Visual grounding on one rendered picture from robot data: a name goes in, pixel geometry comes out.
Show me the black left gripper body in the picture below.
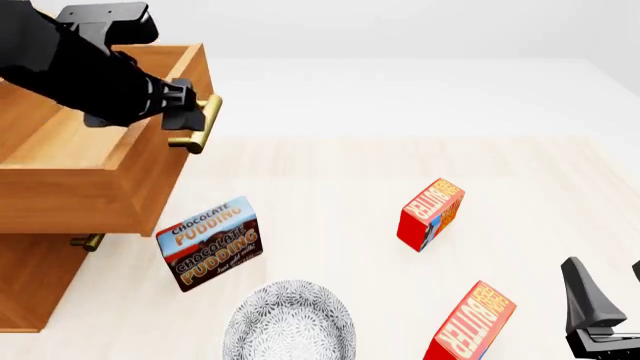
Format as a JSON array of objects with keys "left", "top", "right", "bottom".
[{"left": 143, "top": 76, "right": 198, "bottom": 120}]

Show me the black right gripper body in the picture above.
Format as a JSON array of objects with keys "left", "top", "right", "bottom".
[{"left": 564, "top": 324, "right": 640, "bottom": 360}]

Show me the brass drawer handle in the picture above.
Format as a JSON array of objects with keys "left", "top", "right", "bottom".
[
  {"left": 167, "top": 93, "right": 224, "bottom": 156},
  {"left": 68, "top": 232, "right": 107, "bottom": 253}
]

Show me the wooden drawer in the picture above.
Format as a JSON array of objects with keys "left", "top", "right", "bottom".
[{"left": 0, "top": 42, "right": 217, "bottom": 238}]

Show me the red butter box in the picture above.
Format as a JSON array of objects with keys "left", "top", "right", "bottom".
[
  {"left": 422, "top": 279, "right": 518, "bottom": 360},
  {"left": 396, "top": 177, "right": 467, "bottom": 254}
]

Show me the wooden cabinet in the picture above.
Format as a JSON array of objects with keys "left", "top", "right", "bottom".
[{"left": 0, "top": 231, "right": 107, "bottom": 334}]

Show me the chocolate pudding box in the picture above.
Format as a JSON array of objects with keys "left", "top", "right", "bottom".
[{"left": 155, "top": 195, "right": 265, "bottom": 294}]

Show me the patterned black and white bowl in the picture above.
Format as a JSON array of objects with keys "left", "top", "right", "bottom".
[{"left": 221, "top": 279, "right": 358, "bottom": 360}]

